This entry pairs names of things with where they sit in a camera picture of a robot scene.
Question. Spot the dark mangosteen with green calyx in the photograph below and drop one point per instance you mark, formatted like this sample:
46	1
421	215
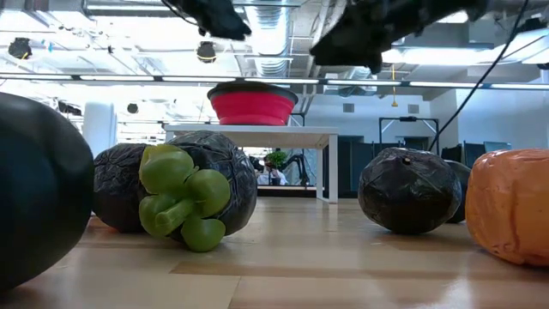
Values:
201	180

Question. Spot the white perforated riser shelf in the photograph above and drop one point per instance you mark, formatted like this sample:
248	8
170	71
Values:
257	135

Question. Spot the dark plum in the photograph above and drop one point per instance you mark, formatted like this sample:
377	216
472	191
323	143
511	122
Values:
38	189

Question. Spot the red collapsible bowl grey rim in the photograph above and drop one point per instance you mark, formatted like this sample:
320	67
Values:
253	107

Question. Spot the black ceiling lamp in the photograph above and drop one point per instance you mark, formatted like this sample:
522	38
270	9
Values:
206	52
19	48

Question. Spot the dark purple round fruit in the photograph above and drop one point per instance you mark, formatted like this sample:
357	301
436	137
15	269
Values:
116	189
463	180
407	193

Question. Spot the silver ceiling air duct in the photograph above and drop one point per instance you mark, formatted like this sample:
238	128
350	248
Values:
270	38

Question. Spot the orange bell pepper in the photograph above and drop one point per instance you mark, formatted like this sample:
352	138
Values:
510	206

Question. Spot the white round column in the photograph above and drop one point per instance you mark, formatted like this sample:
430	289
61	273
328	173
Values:
99	126

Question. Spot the green background plant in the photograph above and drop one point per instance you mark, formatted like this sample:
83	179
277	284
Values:
277	158

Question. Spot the black background robot arm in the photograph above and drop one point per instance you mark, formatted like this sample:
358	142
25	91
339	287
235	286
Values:
298	167

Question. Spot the black background metal frame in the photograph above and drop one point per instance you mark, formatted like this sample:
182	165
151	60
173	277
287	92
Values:
409	119

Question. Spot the person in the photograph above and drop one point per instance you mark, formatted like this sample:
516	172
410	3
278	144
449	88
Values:
271	176

